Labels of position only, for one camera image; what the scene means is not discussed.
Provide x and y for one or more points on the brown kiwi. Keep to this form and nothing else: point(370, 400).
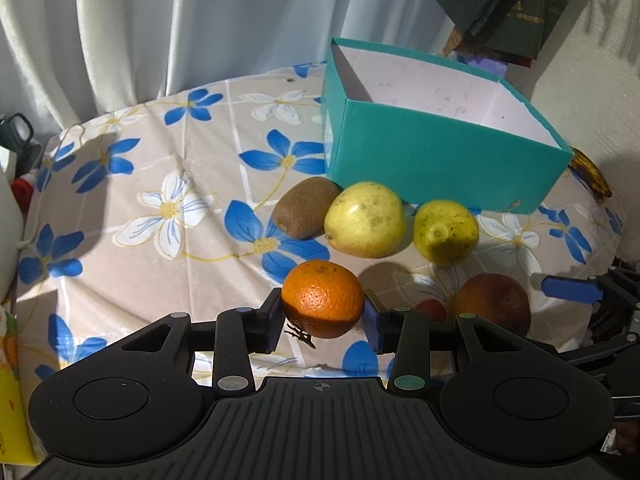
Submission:
point(305, 207)

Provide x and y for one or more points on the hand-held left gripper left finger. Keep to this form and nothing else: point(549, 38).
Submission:
point(274, 325)

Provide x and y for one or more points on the red cherry tomato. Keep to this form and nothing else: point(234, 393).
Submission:
point(431, 310)

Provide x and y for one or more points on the dark mug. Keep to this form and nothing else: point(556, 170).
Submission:
point(17, 137)

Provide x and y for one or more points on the small red item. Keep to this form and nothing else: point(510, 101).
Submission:
point(22, 191)

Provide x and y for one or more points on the large yellow pear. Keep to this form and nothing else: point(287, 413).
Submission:
point(365, 220)

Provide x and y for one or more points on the small yellow pear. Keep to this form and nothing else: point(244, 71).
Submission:
point(445, 232)

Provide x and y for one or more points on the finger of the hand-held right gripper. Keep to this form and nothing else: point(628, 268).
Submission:
point(570, 288)

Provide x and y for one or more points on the purple paper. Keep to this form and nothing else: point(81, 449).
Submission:
point(492, 66)

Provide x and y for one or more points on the small dark twig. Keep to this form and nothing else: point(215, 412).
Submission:
point(300, 335)

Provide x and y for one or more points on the red apple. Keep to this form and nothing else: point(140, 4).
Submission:
point(492, 305)

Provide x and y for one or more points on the yellow brown patterned item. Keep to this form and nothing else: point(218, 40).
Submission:
point(592, 175)

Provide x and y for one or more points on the yellow printed box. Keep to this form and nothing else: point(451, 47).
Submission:
point(12, 390)

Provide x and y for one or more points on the teal cardboard box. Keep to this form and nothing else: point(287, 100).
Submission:
point(430, 155)

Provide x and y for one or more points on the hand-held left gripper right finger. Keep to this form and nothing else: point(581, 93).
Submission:
point(372, 326)

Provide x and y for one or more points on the dark green hanging bags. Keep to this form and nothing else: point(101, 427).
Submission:
point(510, 5)

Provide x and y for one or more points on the orange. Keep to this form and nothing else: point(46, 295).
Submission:
point(322, 297)

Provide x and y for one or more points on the blue floral tablecloth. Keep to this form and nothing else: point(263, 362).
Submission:
point(150, 170)

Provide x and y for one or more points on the white curtain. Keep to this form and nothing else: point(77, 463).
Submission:
point(175, 25)

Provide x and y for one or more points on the brown patterned paper bag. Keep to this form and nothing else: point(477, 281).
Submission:
point(454, 42)

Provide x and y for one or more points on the white plastic container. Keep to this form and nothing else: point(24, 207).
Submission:
point(9, 230)

